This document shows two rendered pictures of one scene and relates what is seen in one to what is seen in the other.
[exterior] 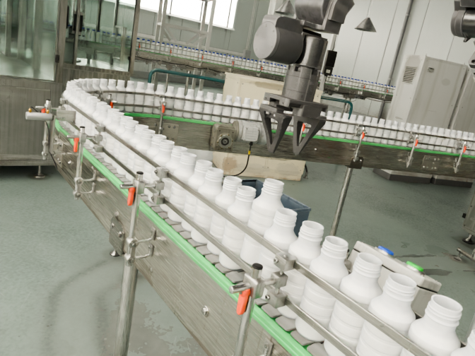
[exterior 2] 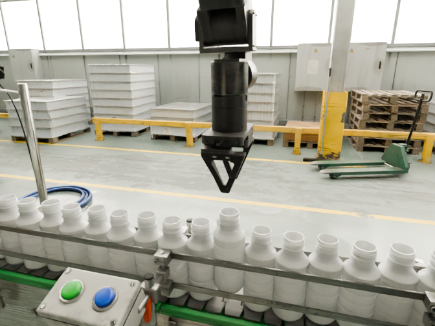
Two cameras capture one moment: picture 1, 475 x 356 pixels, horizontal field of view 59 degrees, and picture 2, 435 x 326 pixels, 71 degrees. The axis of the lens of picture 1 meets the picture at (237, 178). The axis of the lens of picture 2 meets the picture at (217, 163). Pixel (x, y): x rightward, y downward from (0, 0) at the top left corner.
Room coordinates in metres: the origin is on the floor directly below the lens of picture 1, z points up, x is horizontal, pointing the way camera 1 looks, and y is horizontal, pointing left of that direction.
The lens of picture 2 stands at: (1.13, -0.38, 1.45)
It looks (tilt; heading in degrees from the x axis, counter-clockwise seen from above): 18 degrees down; 144
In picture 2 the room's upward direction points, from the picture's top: straight up
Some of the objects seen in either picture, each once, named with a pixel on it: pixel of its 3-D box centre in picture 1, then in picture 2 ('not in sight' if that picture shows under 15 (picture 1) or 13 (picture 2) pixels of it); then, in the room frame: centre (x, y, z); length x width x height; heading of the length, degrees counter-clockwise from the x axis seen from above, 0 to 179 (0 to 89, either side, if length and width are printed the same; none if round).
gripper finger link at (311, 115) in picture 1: (297, 128); (226, 163); (0.77, -0.09, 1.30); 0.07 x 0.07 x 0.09; 39
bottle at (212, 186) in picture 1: (209, 205); (323, 277); (0.88, 0.05, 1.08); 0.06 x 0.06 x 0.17
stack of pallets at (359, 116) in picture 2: not in sight; (382, 119); (-1.63, 5.58, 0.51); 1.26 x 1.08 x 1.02; 128
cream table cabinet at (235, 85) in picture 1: (264, 127); not in sight; (5.43, -0.21, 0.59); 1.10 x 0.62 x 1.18; 111
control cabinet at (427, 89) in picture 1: (417, 119); not in sight; (6.76, -2.60, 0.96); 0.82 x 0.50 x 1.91; 111
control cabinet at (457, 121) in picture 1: (461, 126); not in sight; (7.07, -3.44, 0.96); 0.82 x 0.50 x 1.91; 111
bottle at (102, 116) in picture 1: (103, 129); not in sight; (1.42, 0.48, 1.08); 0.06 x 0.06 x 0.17
